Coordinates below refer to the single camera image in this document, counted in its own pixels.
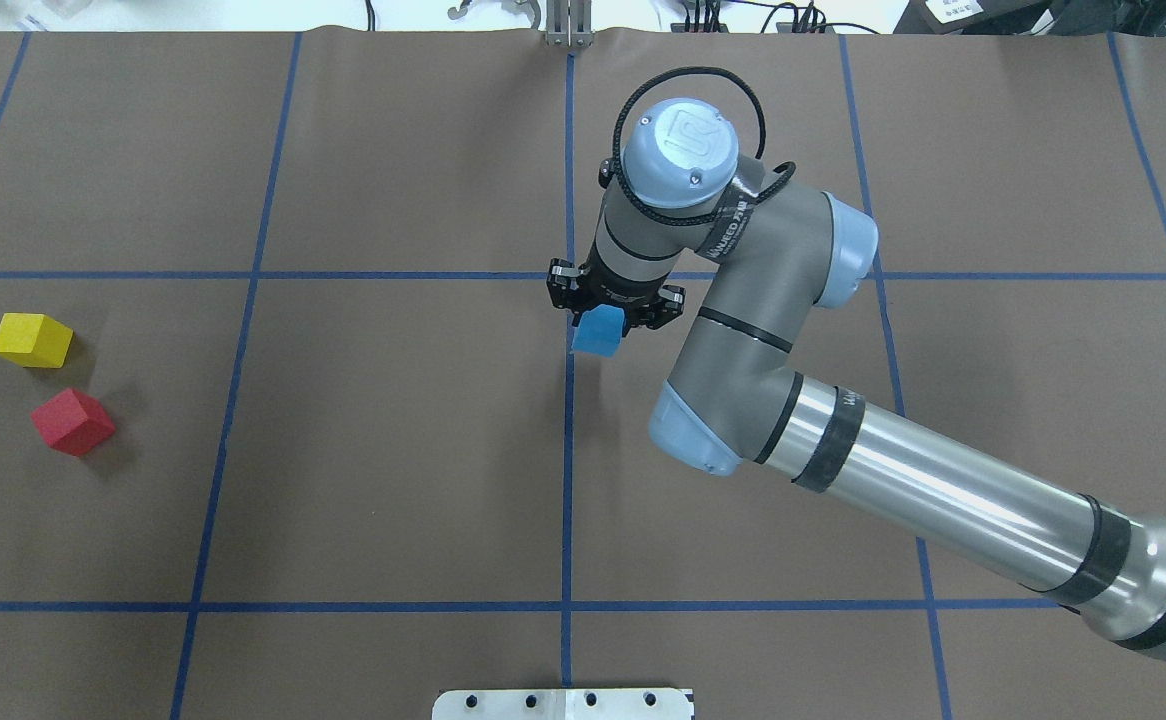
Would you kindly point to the yellow wooden block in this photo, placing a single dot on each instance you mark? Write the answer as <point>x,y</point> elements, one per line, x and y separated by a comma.
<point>34,340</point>

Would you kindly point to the aluminium frame post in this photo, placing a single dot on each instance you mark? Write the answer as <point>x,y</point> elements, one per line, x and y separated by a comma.
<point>567,23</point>

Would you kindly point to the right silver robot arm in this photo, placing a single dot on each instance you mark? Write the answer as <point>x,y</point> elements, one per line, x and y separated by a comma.
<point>678,183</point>

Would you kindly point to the blue wooden block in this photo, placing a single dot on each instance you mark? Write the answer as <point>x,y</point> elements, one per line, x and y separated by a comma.
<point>599,331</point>

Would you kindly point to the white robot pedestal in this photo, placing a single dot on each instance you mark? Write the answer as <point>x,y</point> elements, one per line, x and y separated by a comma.
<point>566,703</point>

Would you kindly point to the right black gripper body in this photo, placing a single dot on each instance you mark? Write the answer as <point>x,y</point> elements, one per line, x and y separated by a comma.
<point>614,291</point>

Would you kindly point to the red wooden block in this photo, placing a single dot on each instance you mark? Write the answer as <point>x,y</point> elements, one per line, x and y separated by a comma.
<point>72,423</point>

